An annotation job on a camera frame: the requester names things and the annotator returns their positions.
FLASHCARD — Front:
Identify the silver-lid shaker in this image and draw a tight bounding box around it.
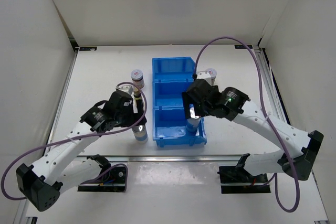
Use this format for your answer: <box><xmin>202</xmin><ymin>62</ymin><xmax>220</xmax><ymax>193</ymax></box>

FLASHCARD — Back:
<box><xmin>186</xmin><ymin>105</ymin><xmax>202</xmax><ymax>134</ymax></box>
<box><xmin>132</xmin><ymin>125</ymin><xmax>148</xmax><ymax>143</ymax></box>

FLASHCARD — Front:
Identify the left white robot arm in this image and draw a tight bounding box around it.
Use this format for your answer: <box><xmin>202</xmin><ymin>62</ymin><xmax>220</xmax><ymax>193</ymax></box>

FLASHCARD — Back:
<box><xmin>16</xmin><ymin>84</ymin><xmax>145</xmax><ymax>212</ymax></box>

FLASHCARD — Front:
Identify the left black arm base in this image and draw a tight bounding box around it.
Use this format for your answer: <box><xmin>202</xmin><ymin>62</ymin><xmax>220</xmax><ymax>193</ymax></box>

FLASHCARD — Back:
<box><xmin>77</xmin><ymin>164</ymin><xmax>128</xmax><ymax>193</ymax></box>

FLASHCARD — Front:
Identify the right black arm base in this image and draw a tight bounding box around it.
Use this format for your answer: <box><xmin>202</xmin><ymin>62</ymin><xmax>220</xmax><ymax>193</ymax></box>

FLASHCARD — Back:
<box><xmin>217</xmin><ymin>166</ymin><xmax>271</xmax><ymax>194</ymax></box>

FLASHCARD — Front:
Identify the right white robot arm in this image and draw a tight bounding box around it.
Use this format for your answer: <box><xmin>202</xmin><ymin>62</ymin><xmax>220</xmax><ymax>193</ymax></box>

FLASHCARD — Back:
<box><xmin>182</xmin><ymin>79</ymin><xmax>324</xmax><ymax>182</ymax></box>

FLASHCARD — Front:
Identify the left yellow small bottle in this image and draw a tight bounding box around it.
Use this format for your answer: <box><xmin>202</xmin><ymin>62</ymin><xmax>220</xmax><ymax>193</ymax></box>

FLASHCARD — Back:
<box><xmin>133</xmin><ymin>89</ymin><xmax>141</xmax><ymax>107</ymax></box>

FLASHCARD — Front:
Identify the blue three-compartment bin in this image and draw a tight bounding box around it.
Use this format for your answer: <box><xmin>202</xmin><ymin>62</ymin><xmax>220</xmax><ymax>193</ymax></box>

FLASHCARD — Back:
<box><xmin>152</xmin><ymin>57</ymin><xmax>207</xmax><ymax>147</ymax></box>

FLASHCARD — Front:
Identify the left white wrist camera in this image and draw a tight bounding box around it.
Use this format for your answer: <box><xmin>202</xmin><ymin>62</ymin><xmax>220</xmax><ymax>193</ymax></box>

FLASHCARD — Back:
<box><xmin>116</xmin><ymin>84</ymin><xmax>133</xmax><ymax>96</ymax></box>

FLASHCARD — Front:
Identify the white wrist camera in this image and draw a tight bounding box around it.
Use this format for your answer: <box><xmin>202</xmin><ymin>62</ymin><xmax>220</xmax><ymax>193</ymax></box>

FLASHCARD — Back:
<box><xmin>116</xmin><ymin>84</ymin><xmax>133</xmax><ymax>96</ymax></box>
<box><xmin>196</xmin><ymin>71</ymin><xmax>213</xmax><ymax>86</ymax></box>

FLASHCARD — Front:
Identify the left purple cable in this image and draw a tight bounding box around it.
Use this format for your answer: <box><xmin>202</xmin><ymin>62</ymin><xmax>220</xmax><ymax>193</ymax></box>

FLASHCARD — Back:
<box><xmin>1</xmin><ymin>82</ymin><xmax>151</xmax><ymax>200</ymax></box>

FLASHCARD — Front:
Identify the purple cable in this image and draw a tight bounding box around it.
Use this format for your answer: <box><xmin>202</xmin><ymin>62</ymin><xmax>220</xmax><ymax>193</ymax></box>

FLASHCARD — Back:
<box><xmin>1</xmin><ymin>82</ymin><xmax>151</xmax><ymax>200</ymax></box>
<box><xmin>193</xmin><ymin>36</ymin><xmax>300</xmax><ymax>213</ymax></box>

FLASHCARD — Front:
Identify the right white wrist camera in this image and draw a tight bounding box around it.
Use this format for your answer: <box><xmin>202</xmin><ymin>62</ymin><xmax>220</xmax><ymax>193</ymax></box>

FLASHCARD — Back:
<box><xmin>196</xmin><ymin>71</ymin><xmax>213</xmax><ymax>86</ymax></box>

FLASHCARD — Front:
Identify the aluminium front rail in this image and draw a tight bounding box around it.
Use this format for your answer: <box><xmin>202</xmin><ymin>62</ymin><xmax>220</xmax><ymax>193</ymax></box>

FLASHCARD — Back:
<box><xmin>28</xmin><ymin>155</ymin><xmax>289</xmax><ymax>175</ymax></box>

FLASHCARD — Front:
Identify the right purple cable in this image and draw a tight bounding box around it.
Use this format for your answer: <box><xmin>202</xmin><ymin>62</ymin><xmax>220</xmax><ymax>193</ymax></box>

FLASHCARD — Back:
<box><xmin>193</xmin><ymin>36</ymin><xmax>300</xmax><ymax>213</ymax></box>

